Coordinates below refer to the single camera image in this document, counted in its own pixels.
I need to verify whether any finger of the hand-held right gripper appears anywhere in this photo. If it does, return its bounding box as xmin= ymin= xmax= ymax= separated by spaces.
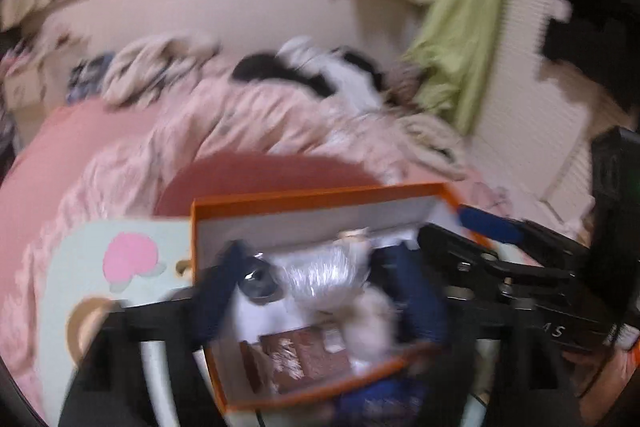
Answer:
xmin=417 ymin=224 xmax=572 ymax=279
xmin=457 ymin=204 xmax=592 ymax=259

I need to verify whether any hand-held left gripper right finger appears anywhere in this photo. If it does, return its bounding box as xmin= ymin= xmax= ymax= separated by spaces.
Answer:
xmin=385 ymin=244 xmax=586 ymax=427

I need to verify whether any clear plastic bag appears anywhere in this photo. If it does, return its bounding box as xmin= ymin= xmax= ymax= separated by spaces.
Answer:
xmin=272 ymin=237 xmax=374 ymax=314

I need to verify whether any black hanging garment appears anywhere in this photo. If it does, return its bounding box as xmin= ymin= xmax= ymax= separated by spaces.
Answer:
xmin=536 ymin=0 xmax=640 ymax=118

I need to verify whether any orange cardboard box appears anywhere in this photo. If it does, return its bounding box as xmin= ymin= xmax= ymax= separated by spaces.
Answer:
xmin=190 ymin=182 xmax=502 ymax=416

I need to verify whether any salmon pink bed sheet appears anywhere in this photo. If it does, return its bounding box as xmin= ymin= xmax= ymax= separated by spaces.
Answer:
xmin=0 ymin=102 xmax=383 ymax=220

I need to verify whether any light green cloth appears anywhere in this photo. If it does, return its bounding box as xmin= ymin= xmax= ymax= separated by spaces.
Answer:
xmin=404 ymin=0 xmax=517 ymax=135

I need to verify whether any cream fuzzy blanket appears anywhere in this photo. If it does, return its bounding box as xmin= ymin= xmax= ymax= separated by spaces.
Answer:
xmin=399 ymin=112 xmax=469 ymax=181
xmin=101 ymin=33 xmax=224 ymax=108

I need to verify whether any person's right hand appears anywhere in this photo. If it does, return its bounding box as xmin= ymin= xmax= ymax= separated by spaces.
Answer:
xmin=562 ymin=342 xmax=640 ymax=409

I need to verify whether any round dark shiny object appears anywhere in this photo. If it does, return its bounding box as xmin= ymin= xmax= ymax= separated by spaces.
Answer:
xmin=236 ymin=256 xmax=282 ymax=306

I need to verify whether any dark blue patterned cloth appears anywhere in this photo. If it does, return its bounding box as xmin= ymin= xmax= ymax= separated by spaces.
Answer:
xmin=66 ymin=53 xmax=114 ymax=104

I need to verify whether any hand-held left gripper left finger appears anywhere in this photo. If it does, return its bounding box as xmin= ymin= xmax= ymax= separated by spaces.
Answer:
xmin=57 ymin=239 xmax=251 ymax=427

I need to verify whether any brown patterned pouch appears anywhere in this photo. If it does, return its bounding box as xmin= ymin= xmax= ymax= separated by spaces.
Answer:
xmin=240 ymin=324 xmax=362 ymax=396

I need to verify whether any white garment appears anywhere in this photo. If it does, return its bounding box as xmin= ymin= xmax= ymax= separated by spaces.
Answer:
xmin=276 ymin=36 xmax=387 ymax=114

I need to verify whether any light pink quilt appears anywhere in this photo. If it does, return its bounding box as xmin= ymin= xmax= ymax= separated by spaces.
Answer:
xmin=0 ymin=79 xmax=482 ymax=408

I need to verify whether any dark blue pouch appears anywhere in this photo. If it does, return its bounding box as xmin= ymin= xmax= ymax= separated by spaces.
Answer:
xmin=335 ymin=377 xmax=452 ymax=426

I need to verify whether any white plush toy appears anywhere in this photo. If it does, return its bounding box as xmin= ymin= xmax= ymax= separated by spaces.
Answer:
xmin=345 ymin=289 xmax=402 ymax=366

